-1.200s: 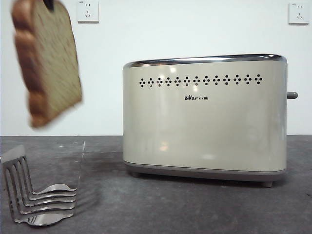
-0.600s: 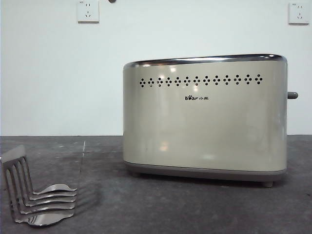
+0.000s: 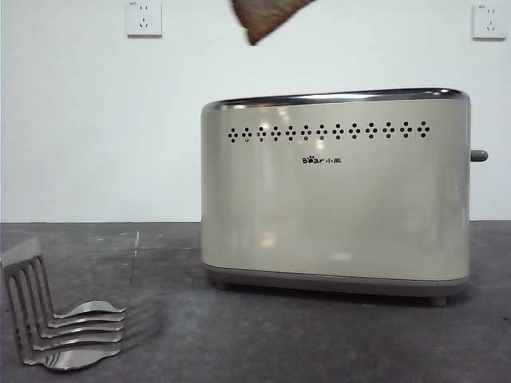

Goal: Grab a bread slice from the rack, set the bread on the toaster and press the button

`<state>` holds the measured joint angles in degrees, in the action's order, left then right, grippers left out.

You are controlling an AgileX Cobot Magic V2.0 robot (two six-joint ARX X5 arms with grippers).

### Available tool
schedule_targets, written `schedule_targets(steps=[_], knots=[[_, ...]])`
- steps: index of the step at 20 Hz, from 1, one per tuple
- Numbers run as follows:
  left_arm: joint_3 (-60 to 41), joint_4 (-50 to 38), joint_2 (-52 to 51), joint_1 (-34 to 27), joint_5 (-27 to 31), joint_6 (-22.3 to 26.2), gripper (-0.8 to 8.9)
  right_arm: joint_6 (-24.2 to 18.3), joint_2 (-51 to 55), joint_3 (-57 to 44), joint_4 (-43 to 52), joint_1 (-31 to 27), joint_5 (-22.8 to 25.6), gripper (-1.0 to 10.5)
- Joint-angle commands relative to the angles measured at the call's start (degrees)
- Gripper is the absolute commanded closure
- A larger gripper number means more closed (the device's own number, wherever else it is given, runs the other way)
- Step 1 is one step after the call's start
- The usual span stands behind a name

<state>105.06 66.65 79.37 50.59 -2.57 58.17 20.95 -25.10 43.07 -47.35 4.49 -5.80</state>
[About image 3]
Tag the white wall socket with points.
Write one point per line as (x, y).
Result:
(144, 19)
(489, 22)

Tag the toasted bread slice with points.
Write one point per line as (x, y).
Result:
(267, 16)

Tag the cream two-slot toaster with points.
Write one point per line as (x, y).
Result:
(335, 207)

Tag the steel toast rack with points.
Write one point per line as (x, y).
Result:
(36, 331)

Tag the grey toaster lever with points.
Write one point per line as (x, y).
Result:
(480, 155)

